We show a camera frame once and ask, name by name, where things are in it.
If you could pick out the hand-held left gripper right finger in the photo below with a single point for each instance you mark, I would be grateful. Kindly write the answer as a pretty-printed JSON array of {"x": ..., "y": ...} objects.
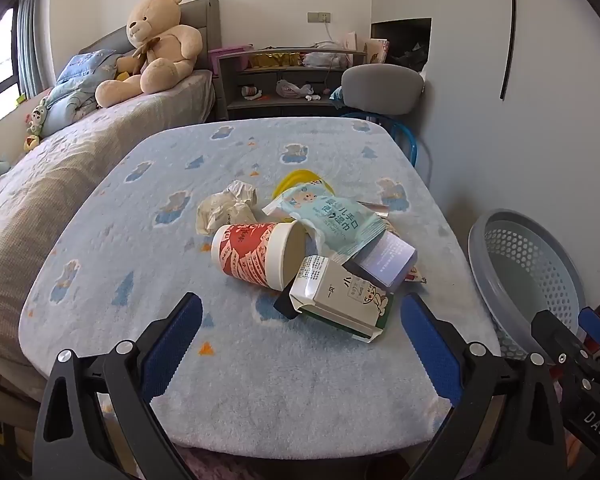
[{"x": 430, "y": 350}]

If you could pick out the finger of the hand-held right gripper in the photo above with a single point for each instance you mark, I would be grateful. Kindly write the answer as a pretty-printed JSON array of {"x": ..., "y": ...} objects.
[
  {"x": 555, "y": 332},
  {"x": 597, "y": 322}
]

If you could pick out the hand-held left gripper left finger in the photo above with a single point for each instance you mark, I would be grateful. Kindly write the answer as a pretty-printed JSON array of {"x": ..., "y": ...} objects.
[{"x": 175, "y": 345}]

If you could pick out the grey perforated plastic basket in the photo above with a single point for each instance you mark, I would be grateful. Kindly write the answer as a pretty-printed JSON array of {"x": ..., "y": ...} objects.
[{"x": 525, "y": 270}]

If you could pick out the purple cardboard box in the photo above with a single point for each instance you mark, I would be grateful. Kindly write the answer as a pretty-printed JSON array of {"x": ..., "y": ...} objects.
[{"x": 385, "y": 260}]

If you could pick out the white milk carton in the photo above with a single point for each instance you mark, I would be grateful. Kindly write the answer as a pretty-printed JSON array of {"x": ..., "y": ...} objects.
[{"x": 340, "y": 295}]

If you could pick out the red paper cup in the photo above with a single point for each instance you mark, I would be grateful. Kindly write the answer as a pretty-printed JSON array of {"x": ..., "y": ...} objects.
[{"x": 245, "y": 250}]

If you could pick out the light blue wet wipes packet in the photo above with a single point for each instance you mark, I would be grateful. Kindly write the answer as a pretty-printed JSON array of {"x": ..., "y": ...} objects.
[{"x": 330, "y": 215}]

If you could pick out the red patterned snack packet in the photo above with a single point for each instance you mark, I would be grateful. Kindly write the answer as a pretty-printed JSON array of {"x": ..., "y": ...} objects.
[{"x": 414, "y": 274}]

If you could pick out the light blue printed blanket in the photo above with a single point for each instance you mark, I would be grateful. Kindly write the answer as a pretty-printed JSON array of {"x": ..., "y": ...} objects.
[{"x": 180, "y": 260}]

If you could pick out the crumpled paper wrapper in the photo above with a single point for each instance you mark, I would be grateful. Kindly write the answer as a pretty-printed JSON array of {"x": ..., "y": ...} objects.
[{"x": 220, "y": 207}]

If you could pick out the yellow plastic lid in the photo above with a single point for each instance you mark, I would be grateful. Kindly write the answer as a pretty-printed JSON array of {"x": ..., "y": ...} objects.
[{"x": 295, "y": 179}]

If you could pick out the blue plastic stool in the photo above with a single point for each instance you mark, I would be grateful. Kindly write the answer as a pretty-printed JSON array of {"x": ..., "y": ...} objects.
[{"x": 410, "y": 140}]

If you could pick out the bed with patterned cover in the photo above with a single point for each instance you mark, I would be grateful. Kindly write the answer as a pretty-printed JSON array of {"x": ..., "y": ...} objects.
[{"x": 55, "y": 160}]

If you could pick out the grey shelf unit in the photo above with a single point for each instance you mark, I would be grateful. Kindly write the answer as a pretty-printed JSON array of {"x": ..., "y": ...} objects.
[{"x": 240, "y": 110}]

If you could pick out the small red white package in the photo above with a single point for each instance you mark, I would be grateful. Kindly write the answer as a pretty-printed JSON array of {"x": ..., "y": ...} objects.
[{"x": 251, "y": 92}]

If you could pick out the small green plush toy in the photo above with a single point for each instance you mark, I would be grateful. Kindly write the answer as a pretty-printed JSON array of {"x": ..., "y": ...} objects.
[{"x": 36, "y": 120}]

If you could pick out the grey padded chair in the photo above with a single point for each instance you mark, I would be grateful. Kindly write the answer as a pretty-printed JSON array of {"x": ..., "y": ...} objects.
[{"x": 380, "y": 85}]

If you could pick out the white plastic bag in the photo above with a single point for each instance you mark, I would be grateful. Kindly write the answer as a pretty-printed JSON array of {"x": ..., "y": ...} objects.
[{"x": 292, "y": 89}]

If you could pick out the white wardrobe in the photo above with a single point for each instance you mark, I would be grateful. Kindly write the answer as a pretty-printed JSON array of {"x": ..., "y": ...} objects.
[{"x": 470, "y": 60}]

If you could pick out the blue patterned pillow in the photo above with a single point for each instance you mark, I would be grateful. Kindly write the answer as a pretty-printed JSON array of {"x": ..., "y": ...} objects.
[{"x": 80, "y": 75}]

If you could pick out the dark cloth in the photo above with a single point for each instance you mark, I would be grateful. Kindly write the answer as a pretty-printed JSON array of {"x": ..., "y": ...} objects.
[{"x": 410, "y": 55}]

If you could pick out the pink storage box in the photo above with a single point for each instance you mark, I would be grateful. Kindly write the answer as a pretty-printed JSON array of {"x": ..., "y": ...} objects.
[{"x": 230, "y": 52}]

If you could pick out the gold foil packages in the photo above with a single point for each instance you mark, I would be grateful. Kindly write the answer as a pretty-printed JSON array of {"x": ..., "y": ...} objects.
[{"x": 275, "y": 60}]

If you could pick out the large beige teddy bear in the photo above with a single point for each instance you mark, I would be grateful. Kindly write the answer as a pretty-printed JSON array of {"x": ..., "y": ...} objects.
[{"x": 165, "y": 40}]

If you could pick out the clear plastic bag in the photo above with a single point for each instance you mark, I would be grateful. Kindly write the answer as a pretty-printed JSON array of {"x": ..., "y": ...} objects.
[{"x": 325, "y": 57}]

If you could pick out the pink card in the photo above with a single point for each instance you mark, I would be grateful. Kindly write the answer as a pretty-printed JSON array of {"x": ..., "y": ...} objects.
[{"x": 349, "y": 42}]

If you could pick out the grey bed headboard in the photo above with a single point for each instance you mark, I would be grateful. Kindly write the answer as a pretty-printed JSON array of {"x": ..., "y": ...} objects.
[{"x": 202, "y": 12}]

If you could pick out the grey curtain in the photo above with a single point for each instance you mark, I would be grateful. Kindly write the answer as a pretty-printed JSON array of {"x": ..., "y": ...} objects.
[{"x": 30, "y": 35}]

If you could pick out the wall socket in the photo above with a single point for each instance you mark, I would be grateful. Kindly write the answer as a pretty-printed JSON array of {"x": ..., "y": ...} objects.
[{"x": 319, "y": 17}]

